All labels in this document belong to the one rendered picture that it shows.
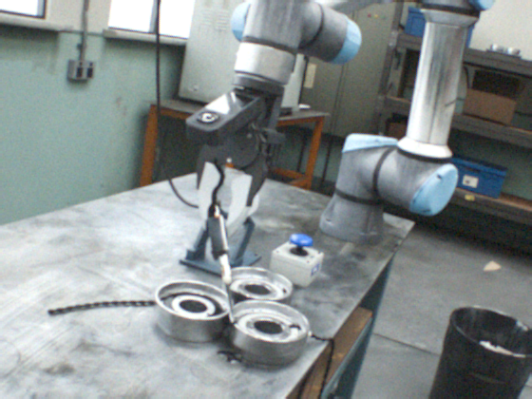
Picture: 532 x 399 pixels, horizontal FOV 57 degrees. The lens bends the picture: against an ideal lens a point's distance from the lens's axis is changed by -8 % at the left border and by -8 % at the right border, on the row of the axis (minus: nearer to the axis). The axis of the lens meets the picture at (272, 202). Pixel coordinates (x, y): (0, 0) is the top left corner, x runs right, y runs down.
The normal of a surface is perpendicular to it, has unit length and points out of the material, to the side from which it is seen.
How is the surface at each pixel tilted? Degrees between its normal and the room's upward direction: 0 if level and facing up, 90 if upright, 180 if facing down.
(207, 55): 90
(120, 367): 0
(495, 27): 90
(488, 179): 90
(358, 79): 90
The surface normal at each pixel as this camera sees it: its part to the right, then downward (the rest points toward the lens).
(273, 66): 0.34, 0.24
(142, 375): 0.18, -0.94
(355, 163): -0.69, 0.04
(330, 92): -0.40, 0.18
